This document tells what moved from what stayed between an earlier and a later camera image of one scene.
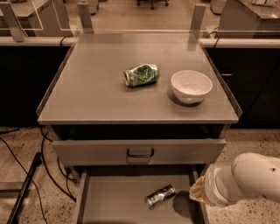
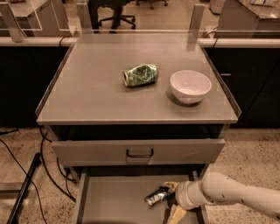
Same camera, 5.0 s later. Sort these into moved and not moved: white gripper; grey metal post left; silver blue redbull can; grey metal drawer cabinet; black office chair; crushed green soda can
Moved: black office chair; white gripper
Not moved: crushed green soda can; grey metal post left; silver blue redbull can; grey metal drawer cabinet
